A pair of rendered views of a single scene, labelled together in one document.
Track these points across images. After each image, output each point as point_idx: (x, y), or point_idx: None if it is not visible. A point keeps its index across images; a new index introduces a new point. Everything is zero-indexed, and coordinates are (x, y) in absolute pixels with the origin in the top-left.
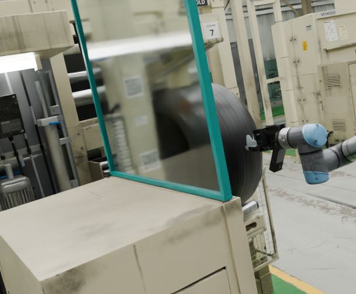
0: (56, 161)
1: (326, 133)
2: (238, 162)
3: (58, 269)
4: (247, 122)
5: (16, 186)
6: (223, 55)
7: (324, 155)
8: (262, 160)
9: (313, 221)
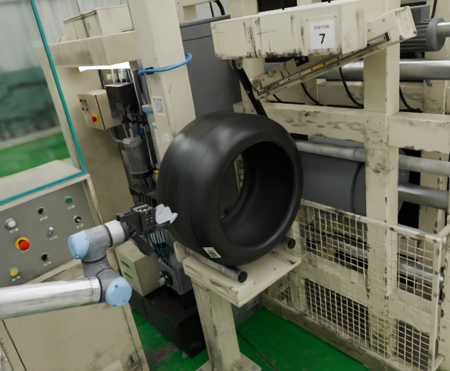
0: (152, 138)
1: (75, 252)
2: (171, 222)
3: None
4: (183, 192)
5: (124, 145)
6: None
7: (90, 270)
8: (208, 239)
9: None
